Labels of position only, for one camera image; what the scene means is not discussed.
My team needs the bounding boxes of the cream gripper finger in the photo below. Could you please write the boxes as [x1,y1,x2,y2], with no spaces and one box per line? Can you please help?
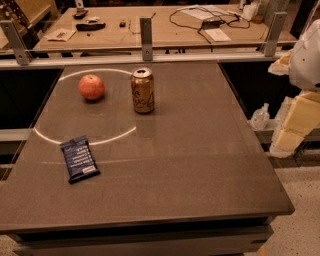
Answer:
[269,91,320,158]
[268,50,293,76]

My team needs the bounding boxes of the orange soda can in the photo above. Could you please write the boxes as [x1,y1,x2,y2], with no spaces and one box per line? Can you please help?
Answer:
[130,67,155,114]

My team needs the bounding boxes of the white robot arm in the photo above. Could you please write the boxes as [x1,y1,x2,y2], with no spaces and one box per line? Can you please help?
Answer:
[268,19,320,158]

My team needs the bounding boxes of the clear sanitizer bottle left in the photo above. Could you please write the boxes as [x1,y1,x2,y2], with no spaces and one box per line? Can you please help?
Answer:
[250,103,270,130]

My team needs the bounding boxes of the black power adapter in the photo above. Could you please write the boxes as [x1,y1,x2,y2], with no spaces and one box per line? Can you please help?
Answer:
[202,19,223,29]

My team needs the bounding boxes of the white paper sheet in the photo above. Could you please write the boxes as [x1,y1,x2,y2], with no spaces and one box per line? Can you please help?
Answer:
[179,5,228,20]

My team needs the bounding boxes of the small black block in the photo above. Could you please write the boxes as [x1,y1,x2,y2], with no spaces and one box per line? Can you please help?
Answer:
[119,21,126,27]

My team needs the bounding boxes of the black device on desk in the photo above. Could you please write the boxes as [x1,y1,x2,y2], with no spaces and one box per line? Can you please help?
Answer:
[76,23,106,32]

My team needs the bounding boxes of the red apple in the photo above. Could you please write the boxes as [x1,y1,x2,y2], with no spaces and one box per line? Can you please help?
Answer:
[78,74,105,100]

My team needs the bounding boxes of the black tool at back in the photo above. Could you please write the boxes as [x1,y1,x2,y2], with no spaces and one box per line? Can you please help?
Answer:
[73,0,88,19]

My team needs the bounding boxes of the paper envelope on desk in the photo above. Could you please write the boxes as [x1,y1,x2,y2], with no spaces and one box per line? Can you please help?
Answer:
[45,28,76,42]

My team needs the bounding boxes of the blue snack bar wrapper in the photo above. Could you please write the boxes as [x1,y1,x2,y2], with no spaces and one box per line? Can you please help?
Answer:
[60,136,100,184]

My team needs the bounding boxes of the right metal rail bracket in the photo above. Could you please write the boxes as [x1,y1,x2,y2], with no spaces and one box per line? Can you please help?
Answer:
[263,11,287,57]

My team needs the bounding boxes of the metal rail bracket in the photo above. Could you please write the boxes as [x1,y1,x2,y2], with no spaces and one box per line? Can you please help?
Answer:
[263,11,287,57]
[140,17,153,61]
[0,20,32,66]

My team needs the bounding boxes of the white envelope near cable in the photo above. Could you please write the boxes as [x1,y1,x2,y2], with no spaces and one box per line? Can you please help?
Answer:
[205,28,231,42]

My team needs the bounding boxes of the middle metal rail bracket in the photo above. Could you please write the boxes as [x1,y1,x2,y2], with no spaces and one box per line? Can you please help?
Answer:
[140,17,153,61]

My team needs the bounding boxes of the horizontal metal rail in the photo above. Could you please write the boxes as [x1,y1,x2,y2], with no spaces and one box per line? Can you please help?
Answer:
[0,51,287,70]

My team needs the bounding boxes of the left metal rail bracket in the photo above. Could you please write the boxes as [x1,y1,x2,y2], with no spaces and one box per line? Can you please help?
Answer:
[0,20,32,66]

